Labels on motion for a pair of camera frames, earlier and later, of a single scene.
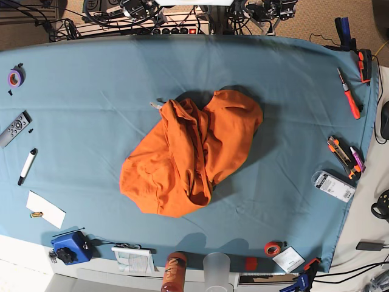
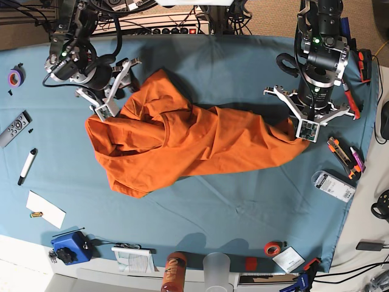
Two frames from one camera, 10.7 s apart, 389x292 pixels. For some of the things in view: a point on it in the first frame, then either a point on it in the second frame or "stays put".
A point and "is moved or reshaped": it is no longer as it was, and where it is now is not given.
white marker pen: x=33 y=152 stays put
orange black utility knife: x=354 y=170 stays put
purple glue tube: x=359 y=160 stays put
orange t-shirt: x=174 y=167 is moved or reshaped
